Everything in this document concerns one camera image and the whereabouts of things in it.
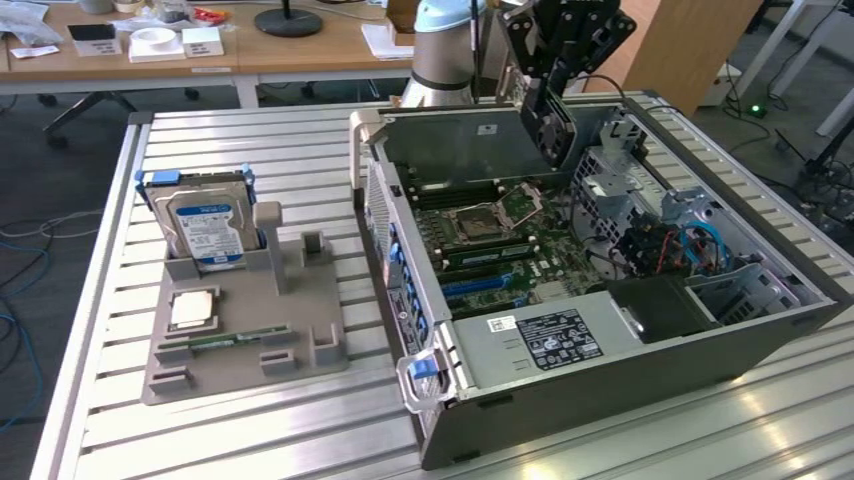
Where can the CPU chip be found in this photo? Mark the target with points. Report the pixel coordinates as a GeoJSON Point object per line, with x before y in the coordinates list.
{"type": "Point", "coordinates": [190, 310]}

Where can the white paper card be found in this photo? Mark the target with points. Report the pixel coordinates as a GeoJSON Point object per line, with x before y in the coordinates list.
{"type": "Point", "coordinates": [34, 51]}

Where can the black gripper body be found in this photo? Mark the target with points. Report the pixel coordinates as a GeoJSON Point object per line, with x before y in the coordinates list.
{"type": "Point", "coordinates": [577, 7]}

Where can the cardboard box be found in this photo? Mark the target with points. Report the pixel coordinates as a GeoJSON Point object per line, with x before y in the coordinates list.
{"type": "Point", "coordinates": [404, 17]}

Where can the green RAM stick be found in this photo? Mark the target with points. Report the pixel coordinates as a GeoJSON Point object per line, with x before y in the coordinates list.
{"type": "Point", "coordinates": [214, 341]}
{"type": "Point", "coordinates": [488, 256]}

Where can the black lamp base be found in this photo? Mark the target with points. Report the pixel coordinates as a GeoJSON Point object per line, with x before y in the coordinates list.
{"type": "Point", "coordinates": [288, 25]}

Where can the grey parts rack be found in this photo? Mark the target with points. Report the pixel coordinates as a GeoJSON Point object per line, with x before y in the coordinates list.
{"type": "Point", "coordinates": [261, 310]}

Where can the black tripod stand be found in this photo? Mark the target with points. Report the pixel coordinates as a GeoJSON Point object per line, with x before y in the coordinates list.
{"type": "Point", "coordinates": [824, 165]}

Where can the hard disk with blue carrier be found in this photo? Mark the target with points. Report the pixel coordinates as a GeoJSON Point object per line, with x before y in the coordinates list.
{"type": "Point", "coordinates": [201, 230]}

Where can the grey power supply unit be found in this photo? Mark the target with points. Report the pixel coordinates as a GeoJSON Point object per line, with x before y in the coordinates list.
{"type": "Point", "coordinates": [481, 350]}

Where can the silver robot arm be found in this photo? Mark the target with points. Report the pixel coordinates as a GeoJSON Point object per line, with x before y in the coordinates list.
{"type": "Point", "coordinates": [441, 60]}

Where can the green motherboard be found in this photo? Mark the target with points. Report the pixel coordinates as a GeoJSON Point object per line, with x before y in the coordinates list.
{"type": "Point", "coordinates": [554, 250]}

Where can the white control box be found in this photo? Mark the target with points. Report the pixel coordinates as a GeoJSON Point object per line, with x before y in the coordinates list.
{"type": "Point", "coordinates": [728, 90]}

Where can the open grey PC case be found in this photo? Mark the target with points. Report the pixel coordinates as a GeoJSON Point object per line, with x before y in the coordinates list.
{"type": "Point", "coordinates": [568, 400]}

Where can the silver metal bay bracket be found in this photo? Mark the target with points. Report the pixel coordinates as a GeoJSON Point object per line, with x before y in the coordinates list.
{"type": "Point", "coordinates": [695, 205]}

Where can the white tape roll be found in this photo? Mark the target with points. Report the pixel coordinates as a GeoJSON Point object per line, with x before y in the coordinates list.
{"type": "Point", "coordinates": [137, 42]}

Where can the graphics card with metal bracket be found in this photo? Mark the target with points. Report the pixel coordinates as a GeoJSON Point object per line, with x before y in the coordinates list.
{"type": "Point", "coordinates": [550, 135]}

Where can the grey cup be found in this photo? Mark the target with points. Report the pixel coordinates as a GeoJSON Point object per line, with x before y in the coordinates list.
{"type": "Point", "coordinates": [97, 6]}

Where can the small red item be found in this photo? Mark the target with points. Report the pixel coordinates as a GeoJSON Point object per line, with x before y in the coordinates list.
{"type": "Point", "coordinates": [209, 17]}

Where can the wooden desk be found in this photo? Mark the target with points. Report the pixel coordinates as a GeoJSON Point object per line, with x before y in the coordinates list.
{"type": "Point", "coordinates": [301, 55]}
{"type": "Point", "coordinates": [67, 67]}

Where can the white cube box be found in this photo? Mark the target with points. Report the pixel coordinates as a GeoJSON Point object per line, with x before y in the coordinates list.
{"type": "Point", "coordinates": [201, 37]}

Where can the clear plastic bag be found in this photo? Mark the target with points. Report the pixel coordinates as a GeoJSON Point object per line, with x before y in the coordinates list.
{"type": "Point", "coordinates": [27, 27]}

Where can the CPU socket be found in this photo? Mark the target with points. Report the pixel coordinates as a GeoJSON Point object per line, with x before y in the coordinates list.
{"type": "Point", "coordinates": [480, 226]}

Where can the black and white box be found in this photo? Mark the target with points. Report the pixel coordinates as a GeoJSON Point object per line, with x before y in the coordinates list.
{"type": "Point", "coordinates": [94, 32]}

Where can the white booklet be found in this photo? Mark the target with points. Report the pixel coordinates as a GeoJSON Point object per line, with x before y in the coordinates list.
{"type": "Point", "coordinates": [388, 45]}

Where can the metal disk bay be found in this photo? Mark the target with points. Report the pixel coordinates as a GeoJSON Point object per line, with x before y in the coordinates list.
{"type": "Point", "coordinates": [755, 295]}

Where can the blue expansion slot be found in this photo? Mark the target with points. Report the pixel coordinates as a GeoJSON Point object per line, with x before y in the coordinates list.
{"type": "Point", "coordinates": [474, 286]}

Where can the metal socket cover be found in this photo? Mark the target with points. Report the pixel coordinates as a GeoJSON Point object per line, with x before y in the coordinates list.
{"type": "Point", "coordinates": [536, 196]}

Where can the device with green light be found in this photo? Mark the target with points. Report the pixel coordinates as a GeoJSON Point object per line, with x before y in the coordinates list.
{"type": "Point", "coordinates": [757, 110]}

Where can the beige tape roll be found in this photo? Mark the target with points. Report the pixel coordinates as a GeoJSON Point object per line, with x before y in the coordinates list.
{"type": "Point", "coordinates": [127, 5]}

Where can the flat white box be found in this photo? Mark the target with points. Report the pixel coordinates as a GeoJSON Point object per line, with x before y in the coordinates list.
{"type": "Point", "coordinates": [157, 56]}

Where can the dark bag of parts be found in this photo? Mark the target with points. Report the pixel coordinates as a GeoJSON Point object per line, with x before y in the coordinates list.
{"type": "Point", "coordinates": [174, 12]}

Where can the black long expansion slot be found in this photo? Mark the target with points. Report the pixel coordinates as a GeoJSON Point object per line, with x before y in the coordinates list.
{"type": "Point", "coordinates": [468, 274]}

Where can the black chair base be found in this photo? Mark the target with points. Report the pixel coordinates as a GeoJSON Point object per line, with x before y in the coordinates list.
{"type": "Point", "coordinates": [70, 116]}

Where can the black RAM slot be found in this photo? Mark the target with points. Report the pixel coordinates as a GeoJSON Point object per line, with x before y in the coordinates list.
{"type": "Point", "coordinates": [456, 198]}
{"type": "Point", "coordinates": [457, 204]}
{"type": "Point", "coordinates": [452, 186]}
{"type": "Point", "coordinates": [453, 192]}

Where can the perforated metal drive cage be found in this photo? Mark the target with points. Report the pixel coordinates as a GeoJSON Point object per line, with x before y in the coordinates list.
{"type": "Point", "coordinates": [615, 200]}

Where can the wooden cabinet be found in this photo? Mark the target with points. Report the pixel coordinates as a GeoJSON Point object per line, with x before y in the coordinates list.
{"type": "Point", "coordinates": [688, 50]}

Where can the white desk frame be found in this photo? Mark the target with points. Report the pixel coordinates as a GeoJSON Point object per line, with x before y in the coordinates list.
{"type": "Point", "coordinates": [763, 50]}

